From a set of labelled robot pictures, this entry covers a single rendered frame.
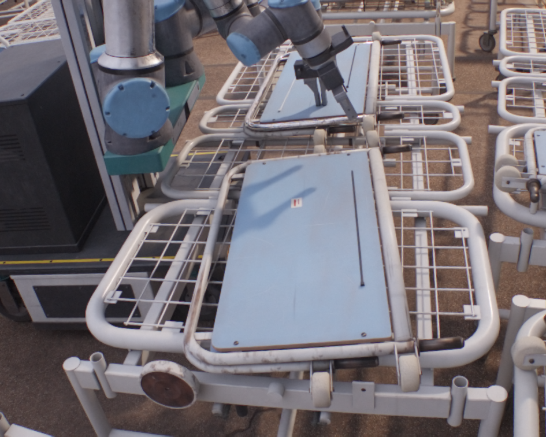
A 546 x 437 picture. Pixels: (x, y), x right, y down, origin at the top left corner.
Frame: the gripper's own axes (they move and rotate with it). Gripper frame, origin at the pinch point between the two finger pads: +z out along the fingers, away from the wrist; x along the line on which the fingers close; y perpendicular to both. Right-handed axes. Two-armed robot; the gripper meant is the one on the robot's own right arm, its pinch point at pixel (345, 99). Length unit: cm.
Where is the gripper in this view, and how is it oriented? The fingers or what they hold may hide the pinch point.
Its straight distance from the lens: 156.9
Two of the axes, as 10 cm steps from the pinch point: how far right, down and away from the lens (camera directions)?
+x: 1.0, 6.3, -7.7
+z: 4.9, 6.4, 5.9
